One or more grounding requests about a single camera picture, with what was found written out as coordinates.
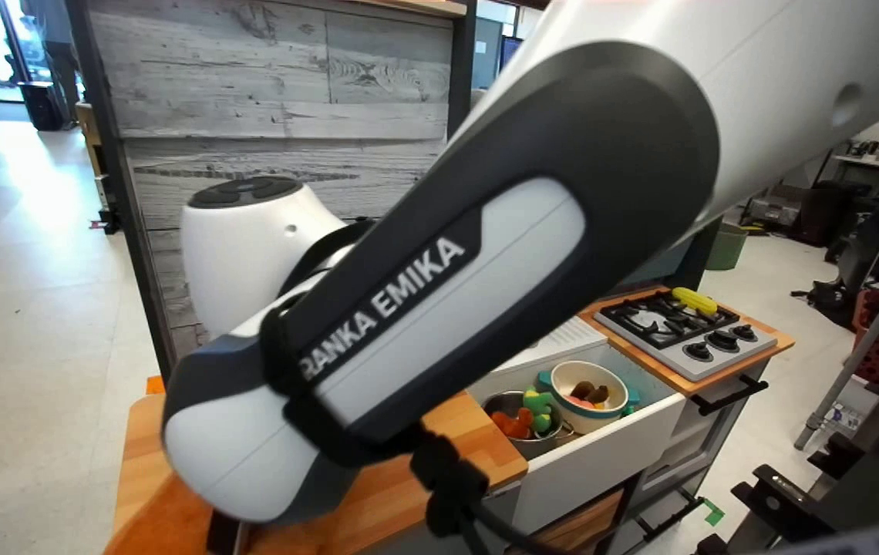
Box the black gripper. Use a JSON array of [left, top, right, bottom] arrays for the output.
[[204, 509, 255, 555]]

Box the orange plush toy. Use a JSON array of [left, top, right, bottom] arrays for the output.
[[490, 408, 537, 440]]

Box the yellow-green toy fruit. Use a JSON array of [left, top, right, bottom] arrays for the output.
[[514, 387, 559, 438]]

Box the grey toy stove top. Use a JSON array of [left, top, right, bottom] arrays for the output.
[[591, 289, 781, 384]]

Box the stainless steel bowl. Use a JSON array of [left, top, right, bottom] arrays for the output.
[[480, 393, 576, 461]]

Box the white toy sink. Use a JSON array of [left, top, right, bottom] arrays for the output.
[[461, 317, 689, 536]]

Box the green bowl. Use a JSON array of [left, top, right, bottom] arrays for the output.
[[537, 358, 645, 436]]

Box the yellow corn toy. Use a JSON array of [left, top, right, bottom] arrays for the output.
[[669, 288, 723, 320]]

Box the green plastic bin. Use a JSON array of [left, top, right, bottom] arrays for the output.
[[705, 220, 750, 276]]

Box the black cart base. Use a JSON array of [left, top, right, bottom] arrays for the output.
[[693, 403, 879, 555]]

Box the grey metal stand leg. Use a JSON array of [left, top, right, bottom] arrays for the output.
[[791, 278, 879, 454]]

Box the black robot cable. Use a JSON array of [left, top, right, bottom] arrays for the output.
[[406, 432, 574, 555]]

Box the black metal frame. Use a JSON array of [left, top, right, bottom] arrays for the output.
[[57, 0, 725, 384]]

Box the black oven door handle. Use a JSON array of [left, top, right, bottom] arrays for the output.
[[689, 373, 771, 415]]

